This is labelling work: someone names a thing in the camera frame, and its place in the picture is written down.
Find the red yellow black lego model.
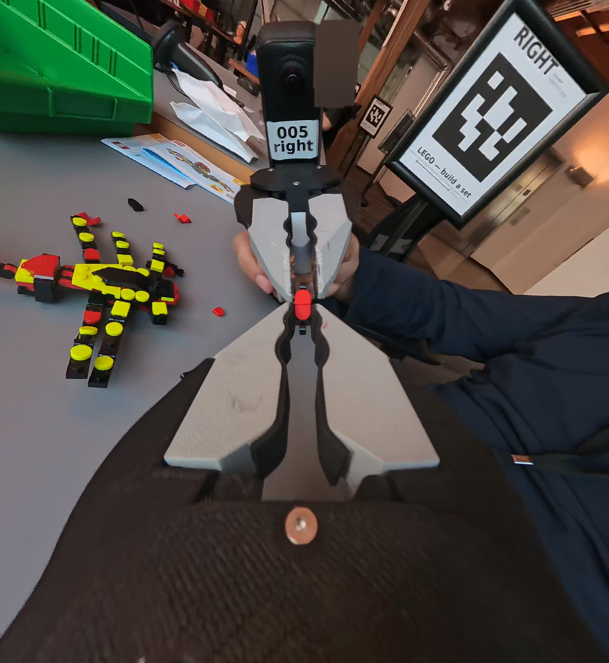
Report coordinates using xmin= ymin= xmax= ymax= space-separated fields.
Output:
xmin=0 ymin=211 xmax=186 ymax=389

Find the white paper bag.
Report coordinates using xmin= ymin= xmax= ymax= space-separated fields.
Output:
xmin=169 ymin=100 xmax=257 ymax=162
xmin=171 ymin=69 xmax=267 ymax=142

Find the small red and black lego piece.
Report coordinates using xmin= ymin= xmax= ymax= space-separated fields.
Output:
xmin=293 ymin=289 xmax=313 ymax=336

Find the large black-framed marker sign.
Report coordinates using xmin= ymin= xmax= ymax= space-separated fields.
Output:
xmin=383 ymin=0 xmax=609 ymax=230

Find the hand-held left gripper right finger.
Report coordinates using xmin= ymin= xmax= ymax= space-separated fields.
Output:
xmin=312 ymin=303 xmax=441 ymax=490

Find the person's right forearm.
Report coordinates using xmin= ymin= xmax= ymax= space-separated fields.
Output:
xmin=330 ymin=248 xmax=609 ymax=366

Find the black barcode scanner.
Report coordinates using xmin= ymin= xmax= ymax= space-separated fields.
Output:
xmin=151 ymin=22 xmax=245 ymax=108

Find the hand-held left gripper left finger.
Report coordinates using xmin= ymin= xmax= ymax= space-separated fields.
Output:
xmin=163 ymin=303 xmax=292 ymax=480

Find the open lego instruction booklet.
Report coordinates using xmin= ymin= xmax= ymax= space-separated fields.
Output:
xmin=101 ymin=133 xmax=251 ymax=206

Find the person's right hand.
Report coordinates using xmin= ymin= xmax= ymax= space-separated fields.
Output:
xmin=233 ymin=230 xmax=361 ymax=306

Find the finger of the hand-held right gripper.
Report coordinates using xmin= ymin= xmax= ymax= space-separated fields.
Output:
xmin=246 ymin=198 xmax=293 ymax=305
xmin=308 ymin=193 xmax=355 ymax=301

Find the black sign stand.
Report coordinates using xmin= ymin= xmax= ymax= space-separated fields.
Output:
xmin=365 ymin=193 xmax=446 ymax=261

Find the person's navy clothing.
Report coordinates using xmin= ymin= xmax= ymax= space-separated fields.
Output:
xmin=429 ymin=290 xmax=609 ymax=663

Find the green plastic bin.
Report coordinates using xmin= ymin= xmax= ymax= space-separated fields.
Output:
xmin=0 ymin=0 xmax=155 ymax=137

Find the small background marker sign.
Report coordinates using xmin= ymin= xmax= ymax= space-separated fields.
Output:
xmin=356 ymin=95 xmax=393 ymax=138

